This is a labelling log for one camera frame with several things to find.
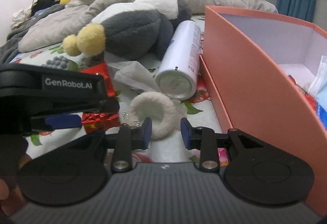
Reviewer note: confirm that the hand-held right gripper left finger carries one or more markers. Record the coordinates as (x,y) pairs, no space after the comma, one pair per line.
(147,134)

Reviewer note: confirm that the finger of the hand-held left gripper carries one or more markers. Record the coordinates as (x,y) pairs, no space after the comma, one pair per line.
(102,106)
(63,121)

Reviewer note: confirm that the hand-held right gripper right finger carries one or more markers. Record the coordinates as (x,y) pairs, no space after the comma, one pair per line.
(184,134)

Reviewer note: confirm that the shiny red foil packet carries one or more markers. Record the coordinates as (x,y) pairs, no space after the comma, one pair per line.
(97,69)

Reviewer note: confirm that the pink cardboard box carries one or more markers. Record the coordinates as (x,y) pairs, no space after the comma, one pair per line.
(242,65)

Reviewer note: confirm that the dark red snack packet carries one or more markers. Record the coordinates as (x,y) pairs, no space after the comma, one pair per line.
(310,99)

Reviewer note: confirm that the blue snack packet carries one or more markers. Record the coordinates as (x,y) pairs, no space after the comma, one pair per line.
(322,111)

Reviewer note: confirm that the person's left hand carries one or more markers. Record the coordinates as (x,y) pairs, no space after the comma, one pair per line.
(3,188)

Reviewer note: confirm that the fruit printed bed sheet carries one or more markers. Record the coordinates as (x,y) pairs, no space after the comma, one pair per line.
(196,116)

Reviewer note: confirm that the clear plastic wrapper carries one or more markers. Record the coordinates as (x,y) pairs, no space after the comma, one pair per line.
(132,73)

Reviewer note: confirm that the dark grey cloth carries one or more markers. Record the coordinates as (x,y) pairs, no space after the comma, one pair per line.
(15,40)

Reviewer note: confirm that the white spray can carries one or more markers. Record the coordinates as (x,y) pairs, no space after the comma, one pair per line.
(178,60)

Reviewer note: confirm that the white crumpled cloth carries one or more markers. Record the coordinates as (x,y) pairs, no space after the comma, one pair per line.
(20,16)

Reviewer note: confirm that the black cloth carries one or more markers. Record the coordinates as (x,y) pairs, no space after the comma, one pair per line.
(42,5)

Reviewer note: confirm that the grey white penguin plush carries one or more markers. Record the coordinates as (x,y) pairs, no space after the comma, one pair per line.
(132,27)

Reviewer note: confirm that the blue white packet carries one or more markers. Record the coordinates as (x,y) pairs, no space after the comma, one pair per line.
(320,78)

